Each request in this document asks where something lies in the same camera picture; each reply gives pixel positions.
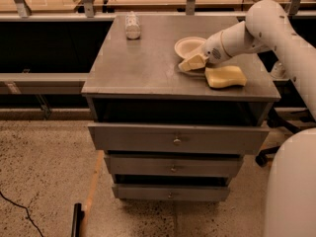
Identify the black office chair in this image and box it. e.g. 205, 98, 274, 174
255, 108, 315, 167

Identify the grey drawer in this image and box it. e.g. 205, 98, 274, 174
105, 155, 243, 178
88, 122, 269, 154
113, 184, 230, 201

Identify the top grey drawer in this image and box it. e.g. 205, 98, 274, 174
88, 122, 269, 154

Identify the black floor cable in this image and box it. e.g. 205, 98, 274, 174
0, 191, 45, 237

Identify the black object on floor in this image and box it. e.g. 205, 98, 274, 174
71, 203, 83, 237

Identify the white paper bowl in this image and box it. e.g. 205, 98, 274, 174
174, 37, 205, 77

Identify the middle grey drawer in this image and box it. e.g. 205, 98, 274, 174
105, 155, 243, 178

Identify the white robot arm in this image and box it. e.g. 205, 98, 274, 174
179, 0, 316, 237

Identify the yellow sponge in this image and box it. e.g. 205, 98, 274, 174
204, 65, 247, 89

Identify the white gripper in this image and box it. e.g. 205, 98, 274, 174
178, 32, 231, 72

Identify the grey drawer cabinet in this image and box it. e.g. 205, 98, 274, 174
82, 16, 280, 201

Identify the bottom grey drawer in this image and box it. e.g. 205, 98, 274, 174
113, 184, 230, 201

